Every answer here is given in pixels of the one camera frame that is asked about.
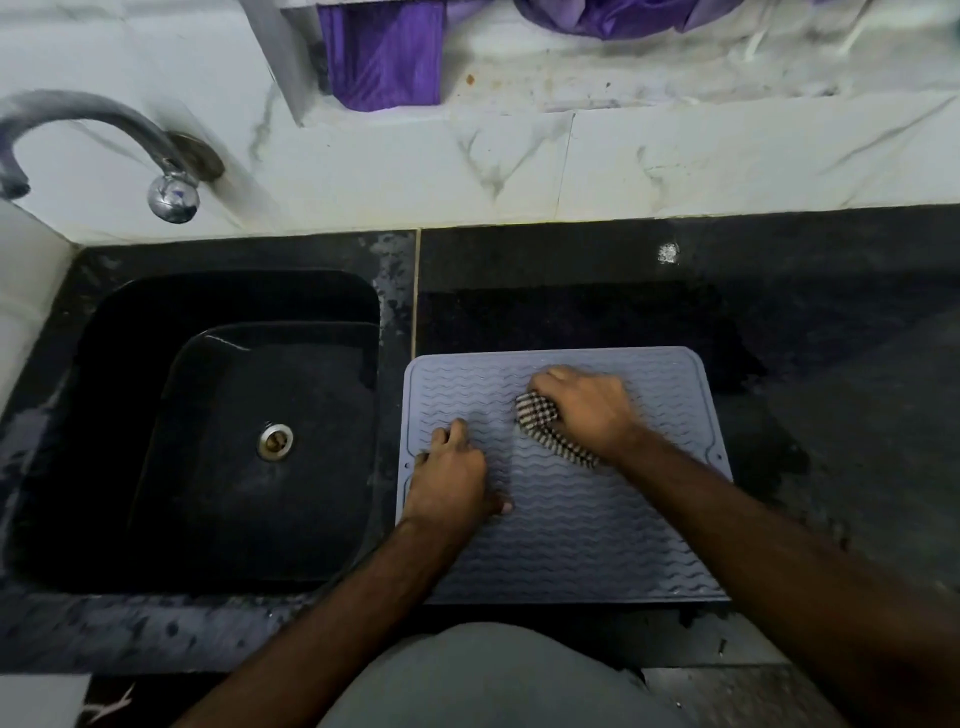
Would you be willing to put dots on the metal sink drain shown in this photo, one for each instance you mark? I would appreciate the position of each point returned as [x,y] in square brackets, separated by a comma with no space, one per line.
[275,442]

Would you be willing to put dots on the purple satin curtain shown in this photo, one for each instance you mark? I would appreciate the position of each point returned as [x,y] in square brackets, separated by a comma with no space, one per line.
[382,60]

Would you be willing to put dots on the black stone sink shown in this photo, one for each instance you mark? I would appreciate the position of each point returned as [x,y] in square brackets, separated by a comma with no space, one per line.
[225,525]

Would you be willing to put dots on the chrome wall faucet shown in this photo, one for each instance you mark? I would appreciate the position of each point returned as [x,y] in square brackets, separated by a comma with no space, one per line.
[90,105]

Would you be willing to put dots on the person's left forearm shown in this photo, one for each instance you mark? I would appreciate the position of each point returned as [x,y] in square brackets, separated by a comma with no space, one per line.
[322,637]

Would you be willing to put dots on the person's left hand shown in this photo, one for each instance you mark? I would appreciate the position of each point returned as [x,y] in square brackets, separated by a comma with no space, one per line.
[450,487]

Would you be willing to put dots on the grey window frame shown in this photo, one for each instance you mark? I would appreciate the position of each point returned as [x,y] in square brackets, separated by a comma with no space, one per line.
[281,60]

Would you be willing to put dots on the person's right forearm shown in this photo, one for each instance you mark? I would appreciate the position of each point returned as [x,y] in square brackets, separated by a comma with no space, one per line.
[810,570]

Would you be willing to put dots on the person's right hand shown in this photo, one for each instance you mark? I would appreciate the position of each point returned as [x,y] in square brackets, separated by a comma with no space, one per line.
[596,412]

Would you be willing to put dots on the checkered cleaning cloth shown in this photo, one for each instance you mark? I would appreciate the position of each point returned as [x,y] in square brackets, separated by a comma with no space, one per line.
[536,412]

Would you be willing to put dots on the grey silicone mat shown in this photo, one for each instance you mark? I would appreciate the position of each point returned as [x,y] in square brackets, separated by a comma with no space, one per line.
[585,540]

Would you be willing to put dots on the person's grey shirt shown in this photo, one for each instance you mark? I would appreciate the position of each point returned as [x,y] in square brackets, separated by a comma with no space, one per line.
[487,682]

